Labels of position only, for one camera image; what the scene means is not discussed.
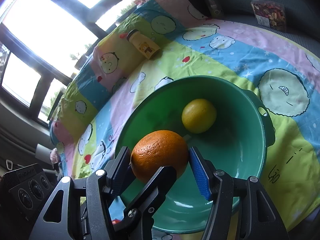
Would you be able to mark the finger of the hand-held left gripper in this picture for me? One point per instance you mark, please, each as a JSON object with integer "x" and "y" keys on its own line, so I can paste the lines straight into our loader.
{"x": 155, "y": 187}

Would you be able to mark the crumpled pink cloth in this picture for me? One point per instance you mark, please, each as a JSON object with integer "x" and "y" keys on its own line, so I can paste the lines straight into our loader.
{"x": 54, "y": 155}

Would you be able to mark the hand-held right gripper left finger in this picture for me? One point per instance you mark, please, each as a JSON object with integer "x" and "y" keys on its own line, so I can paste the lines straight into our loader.
{"x": 120, "y": 167}

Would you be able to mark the clear dried fruit packet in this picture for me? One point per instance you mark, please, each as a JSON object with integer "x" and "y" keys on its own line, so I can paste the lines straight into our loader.
{"x": 268, "y": 13}

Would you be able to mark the green plastic bowl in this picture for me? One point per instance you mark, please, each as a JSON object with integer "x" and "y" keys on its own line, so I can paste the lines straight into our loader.
{"x": 225, "y": 150}

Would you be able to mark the orange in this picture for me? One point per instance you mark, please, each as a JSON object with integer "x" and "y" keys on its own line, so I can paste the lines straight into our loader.
{"x": 160, "y": 150}

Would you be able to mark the small red cherry tomato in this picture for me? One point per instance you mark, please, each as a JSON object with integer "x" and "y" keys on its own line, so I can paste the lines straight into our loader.
{"x": 116, "y": 222}

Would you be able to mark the yellow bear print bottle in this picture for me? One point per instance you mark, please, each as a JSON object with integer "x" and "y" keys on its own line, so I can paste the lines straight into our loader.
{"x": 145, "y": 45}

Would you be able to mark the large window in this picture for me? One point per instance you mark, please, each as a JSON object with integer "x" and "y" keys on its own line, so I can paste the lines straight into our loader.
{"x": 50, "y": 25}

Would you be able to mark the cartoon printed bed sheet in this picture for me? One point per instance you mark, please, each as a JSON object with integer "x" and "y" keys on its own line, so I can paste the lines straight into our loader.
{"x": 225, "y": 45}

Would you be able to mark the yellow lemon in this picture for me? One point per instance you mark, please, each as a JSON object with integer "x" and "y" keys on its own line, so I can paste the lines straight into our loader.
{"x": 198, "y": 116}

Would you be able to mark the dark drink bottle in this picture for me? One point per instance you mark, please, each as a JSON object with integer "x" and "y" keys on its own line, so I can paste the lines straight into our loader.
{"x": 212, "y": 3}

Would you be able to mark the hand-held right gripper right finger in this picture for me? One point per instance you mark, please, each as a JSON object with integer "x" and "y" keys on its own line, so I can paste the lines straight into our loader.
{"x": 200, "y": 175}

